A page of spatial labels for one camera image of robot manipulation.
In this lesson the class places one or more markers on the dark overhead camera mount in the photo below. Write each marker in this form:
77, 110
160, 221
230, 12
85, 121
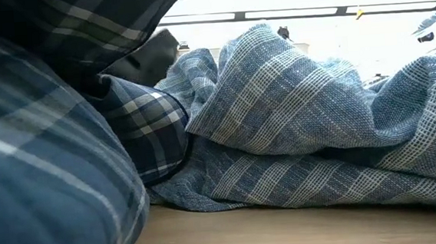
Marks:
283, 33

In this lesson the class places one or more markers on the black ceiling device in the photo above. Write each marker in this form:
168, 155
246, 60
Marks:
425, 37

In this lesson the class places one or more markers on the light blue woven plaid cloth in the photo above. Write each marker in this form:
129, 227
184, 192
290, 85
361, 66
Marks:
278, 106

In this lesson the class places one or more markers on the yellow hanging tag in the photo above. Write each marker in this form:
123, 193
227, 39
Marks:
359, 13

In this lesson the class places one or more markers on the dark blue plaid cloth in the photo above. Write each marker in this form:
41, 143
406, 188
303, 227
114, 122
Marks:
52, 168

